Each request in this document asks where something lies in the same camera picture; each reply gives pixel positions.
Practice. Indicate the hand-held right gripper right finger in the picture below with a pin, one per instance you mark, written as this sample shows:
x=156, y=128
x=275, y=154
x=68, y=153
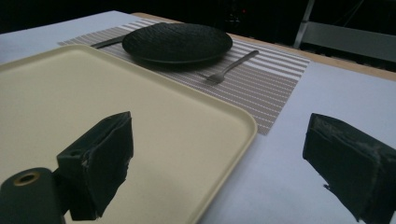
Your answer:
x=351, y=161

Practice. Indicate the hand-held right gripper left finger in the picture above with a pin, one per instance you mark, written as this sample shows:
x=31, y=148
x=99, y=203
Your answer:
x=99, y=161

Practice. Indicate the cream plastic tray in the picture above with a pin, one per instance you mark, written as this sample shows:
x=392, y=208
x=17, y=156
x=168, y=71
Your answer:
x=171, y=124

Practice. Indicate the dark table knife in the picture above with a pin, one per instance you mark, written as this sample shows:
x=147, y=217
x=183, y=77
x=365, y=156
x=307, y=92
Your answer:
x=109, y=42

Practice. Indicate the black textured plate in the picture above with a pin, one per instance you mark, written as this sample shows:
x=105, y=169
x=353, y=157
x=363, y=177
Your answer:
x=177, y=40

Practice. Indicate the pale blue table sheet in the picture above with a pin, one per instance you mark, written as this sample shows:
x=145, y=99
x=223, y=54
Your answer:
x=327, y=93

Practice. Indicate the striped woven placemat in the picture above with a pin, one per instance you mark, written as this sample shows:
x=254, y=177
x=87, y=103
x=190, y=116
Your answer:
x=264, y=93

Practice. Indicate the grey metal stand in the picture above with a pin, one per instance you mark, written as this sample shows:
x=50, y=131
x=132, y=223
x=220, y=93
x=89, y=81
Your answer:
x=348, y=39

